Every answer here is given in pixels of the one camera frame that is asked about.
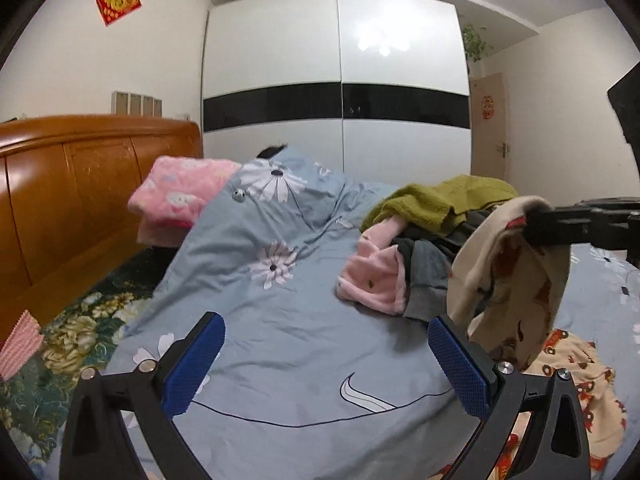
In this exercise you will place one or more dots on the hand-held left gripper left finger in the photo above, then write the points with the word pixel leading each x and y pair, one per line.
pixel 192 366

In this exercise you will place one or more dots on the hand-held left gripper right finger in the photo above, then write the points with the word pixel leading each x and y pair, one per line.
pixel 457 371

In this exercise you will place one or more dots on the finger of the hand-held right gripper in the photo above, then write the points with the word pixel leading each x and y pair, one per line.
pixel 575 225

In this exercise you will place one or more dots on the blue floral duvet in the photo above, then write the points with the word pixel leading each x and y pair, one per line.
pixel 290 320

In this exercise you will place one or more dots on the beige room door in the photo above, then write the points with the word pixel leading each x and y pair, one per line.
pixel 490 130

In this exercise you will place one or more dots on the dark green floral bedsheet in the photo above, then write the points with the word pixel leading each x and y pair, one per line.
pixel 65 350

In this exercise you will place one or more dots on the pink fleece garment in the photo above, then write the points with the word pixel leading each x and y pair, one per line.
pixel 375 270

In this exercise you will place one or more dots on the olive green knit sweater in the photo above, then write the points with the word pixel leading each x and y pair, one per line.
pixel 440 200

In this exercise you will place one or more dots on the red door decoration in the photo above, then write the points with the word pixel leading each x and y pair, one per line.
pixel 487 106

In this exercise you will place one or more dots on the green hanging plant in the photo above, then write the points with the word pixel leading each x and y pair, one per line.
pixel 475 42

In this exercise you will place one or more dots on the pink pillow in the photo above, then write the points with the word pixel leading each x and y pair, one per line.
pixel 175 195

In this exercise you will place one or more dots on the pink striped cloth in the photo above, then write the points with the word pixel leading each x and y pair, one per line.
pixel 20 345

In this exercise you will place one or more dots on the panda duvet button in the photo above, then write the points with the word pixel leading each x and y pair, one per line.
pixel 239 194

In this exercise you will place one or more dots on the wooden bed headboard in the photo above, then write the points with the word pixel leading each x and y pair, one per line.
pixel 75 200

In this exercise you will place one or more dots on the white and black wardrobe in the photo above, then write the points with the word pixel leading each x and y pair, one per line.
pixel 340 40

